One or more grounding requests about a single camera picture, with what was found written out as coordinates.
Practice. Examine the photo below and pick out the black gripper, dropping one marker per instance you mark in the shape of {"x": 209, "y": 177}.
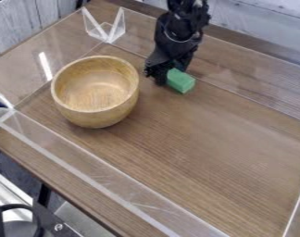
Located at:
{"x": 177, "y": 37}

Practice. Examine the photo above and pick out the green rectangular block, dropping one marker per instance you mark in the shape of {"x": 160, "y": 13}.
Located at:
{"x": 180, "y": 81}

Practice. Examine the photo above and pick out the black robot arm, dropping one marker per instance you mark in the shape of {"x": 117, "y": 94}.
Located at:
{"x": 185, "y": 7}

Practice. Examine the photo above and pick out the light wooden bowl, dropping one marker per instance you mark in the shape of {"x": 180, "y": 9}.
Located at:
{"x": 96, "y": 91}

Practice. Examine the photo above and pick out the black table leg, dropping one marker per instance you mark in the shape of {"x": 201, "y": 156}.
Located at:
{"x": 45, "y": 195}

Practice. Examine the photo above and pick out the clear acrylic corner bracket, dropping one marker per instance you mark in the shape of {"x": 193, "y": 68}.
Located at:
{"x": 106, "y": 32}

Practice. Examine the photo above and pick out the clear acrylic tray wall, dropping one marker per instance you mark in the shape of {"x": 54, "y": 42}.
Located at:
{"x": 124, "y": 205}

